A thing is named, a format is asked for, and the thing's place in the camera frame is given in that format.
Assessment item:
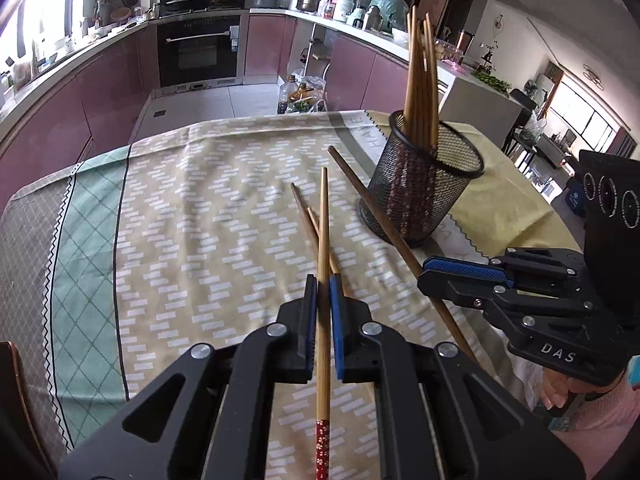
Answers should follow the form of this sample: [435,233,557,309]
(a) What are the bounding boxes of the plastic oil bottle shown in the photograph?
[277,75,301,115]

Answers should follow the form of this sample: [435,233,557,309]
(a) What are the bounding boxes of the plastic bag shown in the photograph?
[299,75,329,111]

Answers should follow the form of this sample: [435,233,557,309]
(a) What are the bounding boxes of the black built-in oven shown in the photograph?
[156,13,244,91]

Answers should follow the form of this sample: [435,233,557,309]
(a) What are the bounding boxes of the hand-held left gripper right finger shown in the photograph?
[329,286,587,480]

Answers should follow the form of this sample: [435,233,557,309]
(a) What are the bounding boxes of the teal appliance under plastic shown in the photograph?
[372,0,409,34]

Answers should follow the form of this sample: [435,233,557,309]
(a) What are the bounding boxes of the person's right forearm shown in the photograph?
[547,382,640,480]

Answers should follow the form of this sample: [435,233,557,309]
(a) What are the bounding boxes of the black mesh cup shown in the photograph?
[359,110,486,247]

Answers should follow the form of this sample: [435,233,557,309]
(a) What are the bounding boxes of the green leafy vegetables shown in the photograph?
[472,70,514,96]

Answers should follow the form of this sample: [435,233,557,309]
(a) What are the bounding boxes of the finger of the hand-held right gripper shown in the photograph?
[423,247,587,289]
[417,270,598,328]

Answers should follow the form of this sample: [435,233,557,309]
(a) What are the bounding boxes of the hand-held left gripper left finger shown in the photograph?
[59,274,319,480]

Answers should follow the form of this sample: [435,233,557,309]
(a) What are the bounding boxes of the dark slab with brown rim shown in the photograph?
[0,341,53,476]

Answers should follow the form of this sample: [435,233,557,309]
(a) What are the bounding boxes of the group of wooden chopsticks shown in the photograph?
[395,5,441,241]

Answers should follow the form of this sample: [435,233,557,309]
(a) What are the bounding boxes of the person's right hand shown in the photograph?
[541,366,583,418]

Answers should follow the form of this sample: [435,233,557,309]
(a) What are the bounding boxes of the pink base cabinets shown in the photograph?
[244,12,523,133]
[0,21,162,202]

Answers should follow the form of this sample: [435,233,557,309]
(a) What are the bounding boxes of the patchwork printed tablecloth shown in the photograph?
[0,109,586,480]

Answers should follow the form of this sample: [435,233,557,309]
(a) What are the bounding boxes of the clear food container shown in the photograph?
[434,38,471,64]

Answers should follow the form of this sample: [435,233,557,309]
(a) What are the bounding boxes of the kitchen window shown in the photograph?
[0,0,81,66]

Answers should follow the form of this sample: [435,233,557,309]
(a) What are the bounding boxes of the dark brown wooden chopstick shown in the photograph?
[327,146,478,363]

